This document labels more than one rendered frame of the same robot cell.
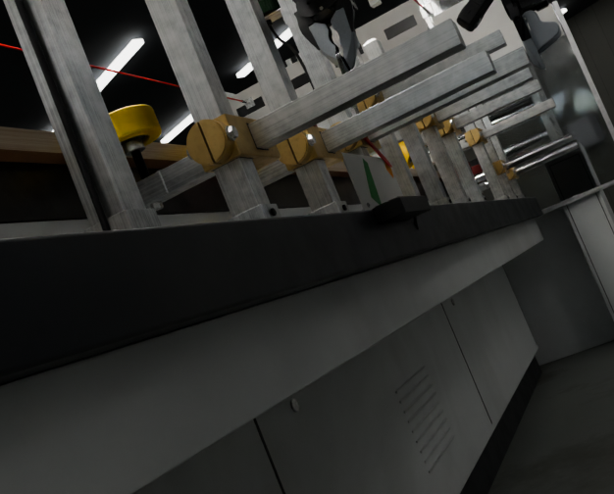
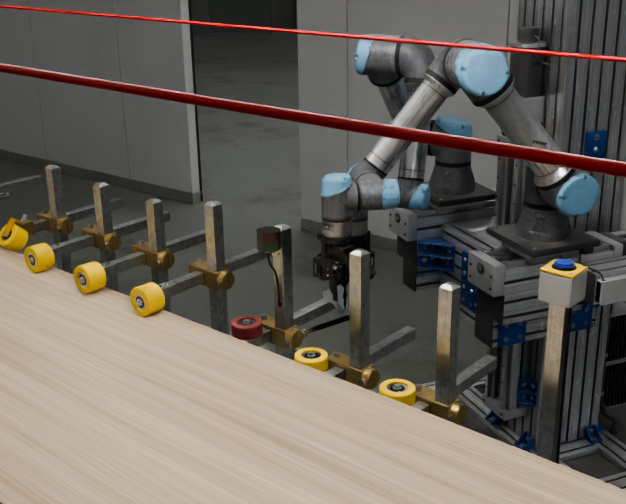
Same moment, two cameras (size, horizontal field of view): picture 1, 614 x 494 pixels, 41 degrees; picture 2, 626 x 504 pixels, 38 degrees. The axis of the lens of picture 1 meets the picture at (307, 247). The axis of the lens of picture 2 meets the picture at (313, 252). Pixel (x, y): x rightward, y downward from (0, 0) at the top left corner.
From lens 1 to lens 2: 2.32 m
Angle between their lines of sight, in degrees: 73
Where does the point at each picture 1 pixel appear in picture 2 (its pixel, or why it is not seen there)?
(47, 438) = not seen: outside the picture
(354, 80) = (472, 379)
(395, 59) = (483, 371)
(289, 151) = (373, 381)
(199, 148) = (459, 418)
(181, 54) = (453, 368)
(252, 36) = (365, 311)
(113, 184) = not seen: hidden behind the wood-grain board
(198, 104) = (451, 393)
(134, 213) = not seen: hidden behind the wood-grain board
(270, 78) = (365, 336)
